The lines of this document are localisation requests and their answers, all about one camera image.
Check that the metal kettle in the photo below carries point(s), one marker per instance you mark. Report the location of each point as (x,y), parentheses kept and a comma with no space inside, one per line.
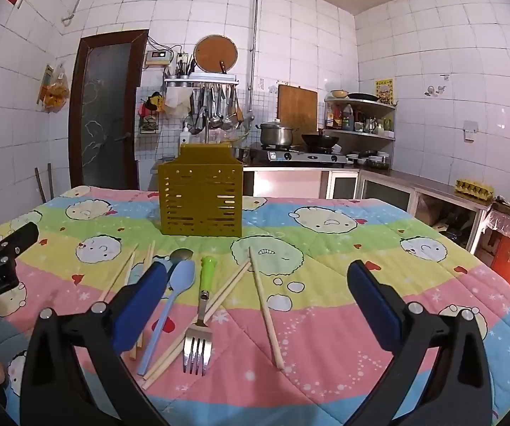
(370,125)

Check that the hanging plastic bags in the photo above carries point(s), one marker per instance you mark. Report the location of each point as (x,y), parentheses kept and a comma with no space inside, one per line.
(55,91)

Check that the black frying pan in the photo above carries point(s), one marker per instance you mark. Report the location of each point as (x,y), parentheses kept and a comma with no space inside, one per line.
(363,96)

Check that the dark wooden stick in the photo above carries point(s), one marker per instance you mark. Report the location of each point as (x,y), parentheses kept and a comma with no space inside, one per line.
(40,186)
(51,182)

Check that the round wooden board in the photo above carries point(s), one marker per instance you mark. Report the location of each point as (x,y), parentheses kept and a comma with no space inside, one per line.
(213,51)

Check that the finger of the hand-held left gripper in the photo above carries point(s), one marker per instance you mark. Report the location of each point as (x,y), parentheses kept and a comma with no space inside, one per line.
(18,238)

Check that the yellow egg carton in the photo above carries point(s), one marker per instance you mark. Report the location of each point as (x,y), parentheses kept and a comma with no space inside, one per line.
(474,188)

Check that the white soap bottle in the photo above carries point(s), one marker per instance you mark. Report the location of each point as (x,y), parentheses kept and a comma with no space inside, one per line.
(185,136)

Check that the rectangular wooden cutting board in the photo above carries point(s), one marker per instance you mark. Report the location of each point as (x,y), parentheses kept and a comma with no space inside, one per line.
(297,106)

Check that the brown framed glass door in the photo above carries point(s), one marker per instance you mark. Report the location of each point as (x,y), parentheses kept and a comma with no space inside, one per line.
(104,111)

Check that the group of small bowls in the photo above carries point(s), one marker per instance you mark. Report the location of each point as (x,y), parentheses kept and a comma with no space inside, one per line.
(377,162)

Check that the large oil bottle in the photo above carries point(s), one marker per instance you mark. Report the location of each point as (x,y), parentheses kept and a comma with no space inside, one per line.
(348,120)

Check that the yellow wall poster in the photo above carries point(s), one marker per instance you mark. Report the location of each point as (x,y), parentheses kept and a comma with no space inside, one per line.
(384,91)

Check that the white hanging cloth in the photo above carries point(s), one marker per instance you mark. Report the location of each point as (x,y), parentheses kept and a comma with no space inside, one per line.
(176,97)

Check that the steel gas stove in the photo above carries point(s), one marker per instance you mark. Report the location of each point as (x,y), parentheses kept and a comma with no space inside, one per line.
(308,157)

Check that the row of hanging metal ladles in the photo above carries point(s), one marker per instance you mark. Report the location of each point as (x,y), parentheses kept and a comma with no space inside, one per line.
(215,106)

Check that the metal wall rack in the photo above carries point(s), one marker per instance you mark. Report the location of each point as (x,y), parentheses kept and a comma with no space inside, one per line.
(202,80)

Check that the blue plastic spoon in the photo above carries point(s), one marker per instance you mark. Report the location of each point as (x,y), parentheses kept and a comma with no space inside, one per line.
(182,277)

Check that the metal corner shelf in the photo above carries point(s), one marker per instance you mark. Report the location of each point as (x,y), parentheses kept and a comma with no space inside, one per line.
(370,103)

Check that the metal spoon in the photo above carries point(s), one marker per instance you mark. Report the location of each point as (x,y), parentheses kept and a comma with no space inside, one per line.
(180,255)

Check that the yellow bowl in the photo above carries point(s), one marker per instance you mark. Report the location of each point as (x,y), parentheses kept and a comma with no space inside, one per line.
(339,94)

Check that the metal cup of kitchen tools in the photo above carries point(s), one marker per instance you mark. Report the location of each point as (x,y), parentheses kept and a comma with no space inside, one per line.
(184,69)

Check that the yellow slotted utensil holder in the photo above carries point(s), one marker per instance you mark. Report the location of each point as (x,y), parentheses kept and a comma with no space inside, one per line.
(199,186)

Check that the printed pastel blanket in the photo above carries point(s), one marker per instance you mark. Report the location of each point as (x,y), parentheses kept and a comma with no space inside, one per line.
(326,319)

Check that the steel cooking pot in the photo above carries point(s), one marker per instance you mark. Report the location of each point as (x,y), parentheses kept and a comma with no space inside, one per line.
(277,135)

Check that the white wall socket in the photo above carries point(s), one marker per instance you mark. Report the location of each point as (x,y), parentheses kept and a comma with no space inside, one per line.
(470,129)

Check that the wall sticker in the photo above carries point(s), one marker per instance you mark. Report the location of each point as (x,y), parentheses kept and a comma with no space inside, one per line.
(432,90)

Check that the dark sauce bottle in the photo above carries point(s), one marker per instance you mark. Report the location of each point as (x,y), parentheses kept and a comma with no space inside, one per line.
(337,120)

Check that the kitchen counter with cabinets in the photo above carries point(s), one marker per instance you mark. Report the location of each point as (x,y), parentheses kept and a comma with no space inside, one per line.
(370,191)

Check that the wall electrical box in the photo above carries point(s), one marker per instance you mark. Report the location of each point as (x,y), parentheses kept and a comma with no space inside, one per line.
(157,57)

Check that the black wok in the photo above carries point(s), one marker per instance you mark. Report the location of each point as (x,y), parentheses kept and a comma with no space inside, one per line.
(320,141)

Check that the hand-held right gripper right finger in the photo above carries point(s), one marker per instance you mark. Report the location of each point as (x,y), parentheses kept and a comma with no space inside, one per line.
(372,301)

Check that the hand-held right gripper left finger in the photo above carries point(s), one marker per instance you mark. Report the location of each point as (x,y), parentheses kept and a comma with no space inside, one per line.
(145,295)

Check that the yellow red hanging object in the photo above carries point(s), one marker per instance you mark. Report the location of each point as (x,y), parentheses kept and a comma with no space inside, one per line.
(153,103)

